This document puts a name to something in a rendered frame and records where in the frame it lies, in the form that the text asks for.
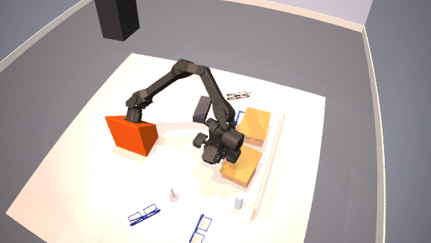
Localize clear glasses with black frame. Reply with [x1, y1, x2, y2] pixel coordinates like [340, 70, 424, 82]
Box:
[226, 92, 251, 100]

